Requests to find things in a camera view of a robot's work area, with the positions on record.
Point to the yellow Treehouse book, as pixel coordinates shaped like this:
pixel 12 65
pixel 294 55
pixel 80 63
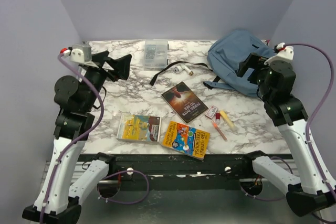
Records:
pixel 186 140

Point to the blue student backpack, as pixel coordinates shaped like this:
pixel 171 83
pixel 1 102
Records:
pixel 225 55

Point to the yellow blue paperback book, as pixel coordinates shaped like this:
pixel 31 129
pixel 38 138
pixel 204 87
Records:
pixel 139 128

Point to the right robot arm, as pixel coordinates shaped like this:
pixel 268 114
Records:
pixel 314 189

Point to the red white staples box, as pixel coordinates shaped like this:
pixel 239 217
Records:
pixel 212 110

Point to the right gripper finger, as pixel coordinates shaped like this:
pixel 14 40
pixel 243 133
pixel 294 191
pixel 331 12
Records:
pixel 245 69
pixel 254 76

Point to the clear plastic storage box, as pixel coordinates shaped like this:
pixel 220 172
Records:
pixel 155 54

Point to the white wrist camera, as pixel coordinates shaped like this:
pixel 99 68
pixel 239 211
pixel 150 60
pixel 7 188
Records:
pixel 79 53
pixel 284 53

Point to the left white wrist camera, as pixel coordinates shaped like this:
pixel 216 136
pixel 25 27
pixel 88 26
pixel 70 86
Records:
pixel 79 53

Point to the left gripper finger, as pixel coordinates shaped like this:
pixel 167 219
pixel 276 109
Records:
pixel 127 60
pixel 118 70

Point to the dark Three Days book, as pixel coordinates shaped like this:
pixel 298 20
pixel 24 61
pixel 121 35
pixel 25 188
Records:
pixel 187 105

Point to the yellow glue stick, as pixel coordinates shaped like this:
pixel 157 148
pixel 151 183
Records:
pixel 227 120

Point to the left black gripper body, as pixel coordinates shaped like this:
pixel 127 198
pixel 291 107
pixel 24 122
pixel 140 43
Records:
pixel 97 65

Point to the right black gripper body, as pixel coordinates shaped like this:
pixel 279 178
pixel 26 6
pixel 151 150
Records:
pixel 257 62

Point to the aluminium frame rail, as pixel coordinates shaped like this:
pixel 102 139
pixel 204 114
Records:
pixel 165 169

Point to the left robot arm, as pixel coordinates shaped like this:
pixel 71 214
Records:
pixel 81 111

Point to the orange pink pen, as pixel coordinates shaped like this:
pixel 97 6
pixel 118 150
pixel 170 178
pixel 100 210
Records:
pixel 219 131

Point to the white earbud charger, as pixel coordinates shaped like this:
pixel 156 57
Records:
pixel 180 68

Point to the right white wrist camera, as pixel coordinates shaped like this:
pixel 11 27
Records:
pixel 284 53

